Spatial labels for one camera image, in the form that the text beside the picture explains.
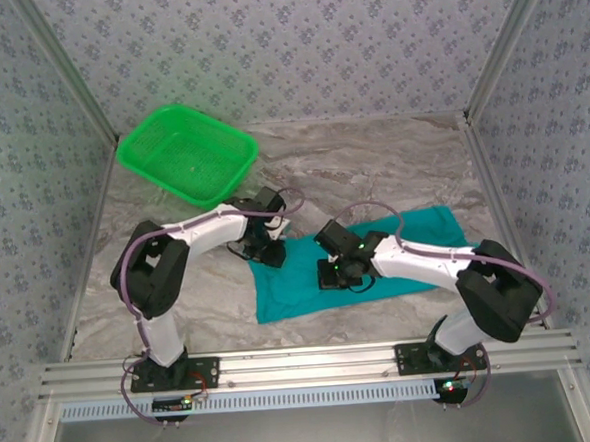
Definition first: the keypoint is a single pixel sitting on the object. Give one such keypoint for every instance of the grey metal panel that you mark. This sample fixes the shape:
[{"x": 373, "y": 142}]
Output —
[{"x": 308, "y": 435}]

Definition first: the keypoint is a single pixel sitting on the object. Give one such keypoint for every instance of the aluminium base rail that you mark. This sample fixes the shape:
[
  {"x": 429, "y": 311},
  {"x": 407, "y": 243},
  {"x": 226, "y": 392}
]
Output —
[{"x": 304, "y": 366}]

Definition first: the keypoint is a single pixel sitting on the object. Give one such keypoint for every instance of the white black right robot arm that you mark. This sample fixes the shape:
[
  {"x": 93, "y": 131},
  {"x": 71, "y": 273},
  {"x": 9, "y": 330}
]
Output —
[{"x": 418, "y": 266}]

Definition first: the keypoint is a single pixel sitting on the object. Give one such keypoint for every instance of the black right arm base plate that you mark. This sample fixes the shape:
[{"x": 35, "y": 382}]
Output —
[{"x": 408, "y": 359}]

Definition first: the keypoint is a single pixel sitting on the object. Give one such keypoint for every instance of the green plastic basket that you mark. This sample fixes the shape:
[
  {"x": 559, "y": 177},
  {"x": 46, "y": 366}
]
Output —
[{"x": 186, "y": 157}]

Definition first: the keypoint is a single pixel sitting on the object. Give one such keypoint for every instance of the teal t-shirt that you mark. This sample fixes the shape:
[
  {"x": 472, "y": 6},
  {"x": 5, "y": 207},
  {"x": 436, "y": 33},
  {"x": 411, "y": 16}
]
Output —
[{"x": 425, "y": 228}]

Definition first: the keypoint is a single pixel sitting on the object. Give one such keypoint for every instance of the aluminium frame post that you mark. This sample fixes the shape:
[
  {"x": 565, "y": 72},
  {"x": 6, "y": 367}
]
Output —
[
  {"x": 68, "y": 69},
  {"x": 507, "y": 43}
]

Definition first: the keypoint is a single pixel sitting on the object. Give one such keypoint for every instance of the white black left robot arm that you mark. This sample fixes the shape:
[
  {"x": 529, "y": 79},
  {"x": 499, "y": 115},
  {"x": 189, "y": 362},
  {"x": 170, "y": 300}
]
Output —
[{"x": 210, "y": 233}]

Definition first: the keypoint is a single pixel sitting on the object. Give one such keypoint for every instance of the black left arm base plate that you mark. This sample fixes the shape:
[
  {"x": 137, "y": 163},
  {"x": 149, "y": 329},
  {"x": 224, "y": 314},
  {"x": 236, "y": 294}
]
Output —
[{"x": 209, "y": 371}]

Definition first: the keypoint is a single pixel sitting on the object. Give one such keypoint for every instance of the aluminium side rail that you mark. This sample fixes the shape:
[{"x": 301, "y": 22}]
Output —
[
  {"x": 93, "y": 243},
  {"x": 494, "y": 194}
]

